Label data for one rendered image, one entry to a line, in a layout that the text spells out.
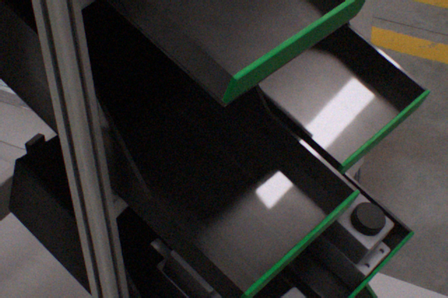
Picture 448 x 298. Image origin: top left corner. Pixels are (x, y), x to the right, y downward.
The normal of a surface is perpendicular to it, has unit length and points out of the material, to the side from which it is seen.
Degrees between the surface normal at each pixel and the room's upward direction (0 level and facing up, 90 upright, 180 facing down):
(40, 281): 0
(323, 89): 25
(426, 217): 0
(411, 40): 0
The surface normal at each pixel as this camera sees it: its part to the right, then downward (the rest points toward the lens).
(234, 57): 0.28, -0.58
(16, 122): -0.05, -0.80
